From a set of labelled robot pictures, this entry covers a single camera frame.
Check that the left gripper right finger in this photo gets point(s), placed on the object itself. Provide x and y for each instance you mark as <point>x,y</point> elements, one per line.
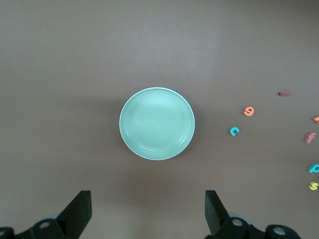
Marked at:
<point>219,216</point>

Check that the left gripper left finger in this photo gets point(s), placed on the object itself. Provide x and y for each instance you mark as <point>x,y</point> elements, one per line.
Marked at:
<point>74,214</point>

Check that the teal foam letter c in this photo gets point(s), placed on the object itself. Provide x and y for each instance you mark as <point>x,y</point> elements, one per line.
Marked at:
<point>231,131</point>

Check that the orange foam letter e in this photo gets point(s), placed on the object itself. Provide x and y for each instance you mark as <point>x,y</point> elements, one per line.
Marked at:
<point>251,112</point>

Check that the dark red foam letter l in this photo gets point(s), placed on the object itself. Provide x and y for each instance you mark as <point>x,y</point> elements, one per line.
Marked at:
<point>284,94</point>

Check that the yellow foam letter s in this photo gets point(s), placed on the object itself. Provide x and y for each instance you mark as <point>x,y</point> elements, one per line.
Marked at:
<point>314,185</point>

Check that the teal foam letter p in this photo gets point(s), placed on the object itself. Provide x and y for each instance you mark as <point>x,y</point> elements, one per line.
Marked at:
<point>314,169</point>

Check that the green ceramic plate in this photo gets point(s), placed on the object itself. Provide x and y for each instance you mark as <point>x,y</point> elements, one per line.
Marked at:
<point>157,123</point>

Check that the red foam letter f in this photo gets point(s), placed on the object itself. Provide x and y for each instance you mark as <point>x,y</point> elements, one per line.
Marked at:
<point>309,138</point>

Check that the orange foam letter v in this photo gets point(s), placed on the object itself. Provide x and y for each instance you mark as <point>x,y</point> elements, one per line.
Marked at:
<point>317,119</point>

